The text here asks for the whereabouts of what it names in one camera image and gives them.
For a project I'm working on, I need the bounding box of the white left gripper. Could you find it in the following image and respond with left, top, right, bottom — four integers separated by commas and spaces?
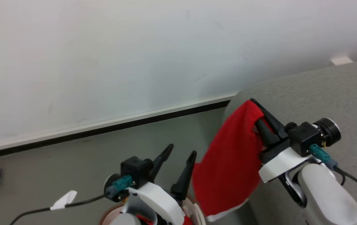
128, 144, 197, 225

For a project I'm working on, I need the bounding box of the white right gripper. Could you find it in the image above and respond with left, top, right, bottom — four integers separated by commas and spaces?
250, 98, 312, 183

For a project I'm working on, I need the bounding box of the red garment with white trim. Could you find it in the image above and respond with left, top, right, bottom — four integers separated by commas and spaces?
192, 100, 274, 223

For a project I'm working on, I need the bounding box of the round laundry basket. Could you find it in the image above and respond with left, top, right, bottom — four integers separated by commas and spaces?
100, 196, 206, 225

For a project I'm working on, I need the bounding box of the grey fabric sofa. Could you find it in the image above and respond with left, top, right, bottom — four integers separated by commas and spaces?
221, 57, 357, 225

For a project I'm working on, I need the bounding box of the white and black baseboard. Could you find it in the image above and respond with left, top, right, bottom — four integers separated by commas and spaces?
0, 92, 239, 162

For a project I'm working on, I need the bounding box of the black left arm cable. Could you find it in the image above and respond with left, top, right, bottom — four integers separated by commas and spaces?
9, 190, 110, 225

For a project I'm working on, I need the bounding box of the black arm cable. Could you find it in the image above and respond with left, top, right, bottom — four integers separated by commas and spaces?
333, 166, 357, 221
9, 190, 110, 225

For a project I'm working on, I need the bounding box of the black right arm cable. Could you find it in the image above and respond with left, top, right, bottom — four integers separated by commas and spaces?
333, 166, 357, 221

